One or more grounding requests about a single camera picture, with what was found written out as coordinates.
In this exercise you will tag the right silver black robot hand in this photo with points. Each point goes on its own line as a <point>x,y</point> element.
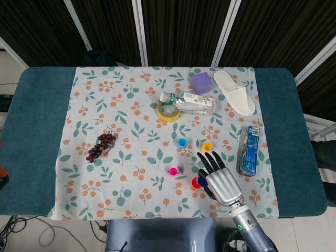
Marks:
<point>223,183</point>

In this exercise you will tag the dark blue plastic cup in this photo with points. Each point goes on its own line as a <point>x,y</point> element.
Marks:
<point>202,181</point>

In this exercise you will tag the yellow plastic cup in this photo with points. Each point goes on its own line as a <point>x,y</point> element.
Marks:
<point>207,147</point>

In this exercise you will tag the pink plastic cup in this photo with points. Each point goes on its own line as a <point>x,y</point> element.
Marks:
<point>173,172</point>

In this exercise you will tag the light blue plastic cup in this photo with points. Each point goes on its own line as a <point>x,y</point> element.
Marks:
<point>182,142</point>

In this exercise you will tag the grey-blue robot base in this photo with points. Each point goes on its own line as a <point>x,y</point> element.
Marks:
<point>157,236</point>

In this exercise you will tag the orange plastic cup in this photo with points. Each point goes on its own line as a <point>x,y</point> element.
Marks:
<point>194,184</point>

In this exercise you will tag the blue plastic snack package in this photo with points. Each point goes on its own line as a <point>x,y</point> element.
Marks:
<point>249,152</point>

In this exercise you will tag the black bag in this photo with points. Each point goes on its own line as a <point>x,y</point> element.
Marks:
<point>233,241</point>

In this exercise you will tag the clear plastic water bottle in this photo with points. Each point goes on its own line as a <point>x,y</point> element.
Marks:
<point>194,103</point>

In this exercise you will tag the yellow packing tape roll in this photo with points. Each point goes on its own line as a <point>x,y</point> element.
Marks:
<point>168,117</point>

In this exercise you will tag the white disposable slipper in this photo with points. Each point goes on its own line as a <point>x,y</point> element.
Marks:
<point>239,97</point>

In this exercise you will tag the white floral tablecloth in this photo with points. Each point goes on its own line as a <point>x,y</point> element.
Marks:
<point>131,162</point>

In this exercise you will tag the purple foam cube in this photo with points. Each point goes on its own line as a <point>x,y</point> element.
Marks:
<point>201,83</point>

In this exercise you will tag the white metal rack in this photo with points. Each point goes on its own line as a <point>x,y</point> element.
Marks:
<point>321,128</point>

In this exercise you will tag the bunch of dark red grapes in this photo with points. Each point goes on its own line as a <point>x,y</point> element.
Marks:
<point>98,149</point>

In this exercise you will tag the dark folding screen white frames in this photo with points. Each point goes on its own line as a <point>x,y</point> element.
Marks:
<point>183,31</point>

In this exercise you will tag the teal table cover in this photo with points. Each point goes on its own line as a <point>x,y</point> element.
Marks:
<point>34,131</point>

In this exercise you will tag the orange black object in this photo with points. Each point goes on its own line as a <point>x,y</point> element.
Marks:
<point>2,174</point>

